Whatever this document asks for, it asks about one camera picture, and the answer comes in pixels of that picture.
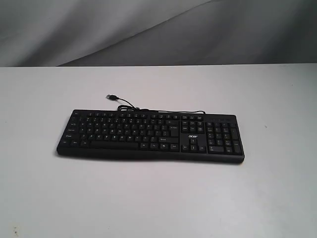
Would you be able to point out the black Acer keyboard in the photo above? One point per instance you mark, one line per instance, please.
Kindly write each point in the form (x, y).
(152, 136)

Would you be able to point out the grey backdrop cloth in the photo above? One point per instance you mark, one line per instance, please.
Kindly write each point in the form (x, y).
(157, 32)

